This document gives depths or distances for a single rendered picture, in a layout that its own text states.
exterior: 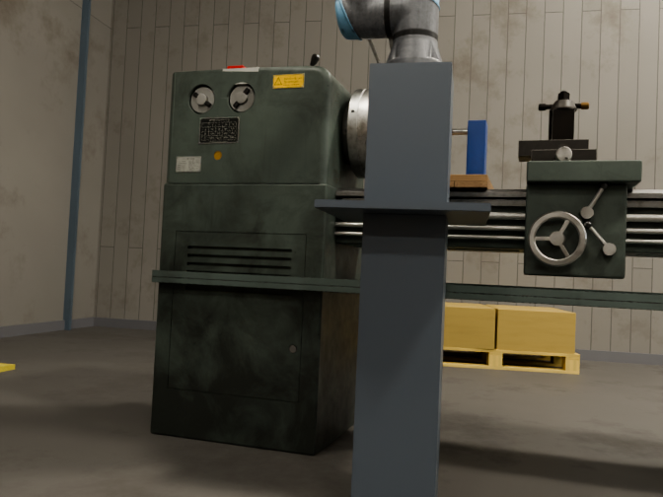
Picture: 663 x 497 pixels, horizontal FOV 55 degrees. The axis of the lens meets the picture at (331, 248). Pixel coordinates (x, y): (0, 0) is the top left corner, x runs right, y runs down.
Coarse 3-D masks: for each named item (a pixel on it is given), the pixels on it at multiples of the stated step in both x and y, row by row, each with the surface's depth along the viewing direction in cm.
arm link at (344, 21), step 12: (336, 0) 167; (348, 0) 165; (360, 0) 164; (372, 0) 163; (336, 12) 166; (348, 12) 165; (360, 12) 164; (372, 12) 163; (348, 24) 166; (360, 24) 165; (372, 24) 164; (384, 24) 164; (348, 36) 170; (360, 36) 169; (372, 36) 168; (384, 36) 168
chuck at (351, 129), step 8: (352, 96) 218; (360, 96) 217; (352, 104) 216; (352, 112) 214; (352, 120) 214; (352, 128) 214; (352, 136) 214; (352, 144) 215; (352, 152) 216; (352, 160) 218; (352, 168) 221; (360, 168) 220; (360, 176) 226
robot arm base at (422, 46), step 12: (396, 36) 163; (408, 36) 160; (420, 36) 160; (432, 36) 161; (396, 48) 163; (408, 48) 159; (420, 48) 159; (432, 48) 161; (396, 60) 160; (408, 60) 158; (420, 60) 158; (432, 60) 159
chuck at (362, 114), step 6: (366, 90) 221; (366, 96) 217; (360, 102) 215; (366, 102) 215; (360, 108) 214; (366, 108) 213; (360, 114) 213; (366, 114) 213; (360, 120) 213; (366, 120) 212; (360, 126) 213; (366, 126) 212; (360, 132) 213; (366, 132) 212; (360, 138) 213; (366, 138) 213; (360, 144) 214; (360, 150) 215; (360, 156) 216; (360, 162) 218
